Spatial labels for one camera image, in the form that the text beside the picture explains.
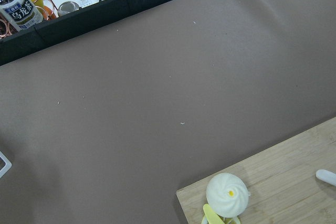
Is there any oolong tea bottle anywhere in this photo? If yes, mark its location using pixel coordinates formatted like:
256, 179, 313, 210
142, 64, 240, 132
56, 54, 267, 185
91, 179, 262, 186
1, 0, 44, 31

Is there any yellow plastic spoon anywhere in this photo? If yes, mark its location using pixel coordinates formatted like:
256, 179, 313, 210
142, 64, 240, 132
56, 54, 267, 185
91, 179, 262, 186
201, 204, 224, 224

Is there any wooden cutting board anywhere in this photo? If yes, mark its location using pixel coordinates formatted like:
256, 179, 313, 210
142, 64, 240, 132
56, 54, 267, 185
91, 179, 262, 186
175, 116, 336, 224

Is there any white steamed bun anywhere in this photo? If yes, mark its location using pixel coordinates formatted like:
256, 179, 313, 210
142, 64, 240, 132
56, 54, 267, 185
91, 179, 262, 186
206, 173, 249, 218

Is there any white ceramic spoon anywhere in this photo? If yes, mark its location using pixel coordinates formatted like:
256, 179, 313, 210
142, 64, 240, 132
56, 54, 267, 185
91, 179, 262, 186
316, 169, 336, 186

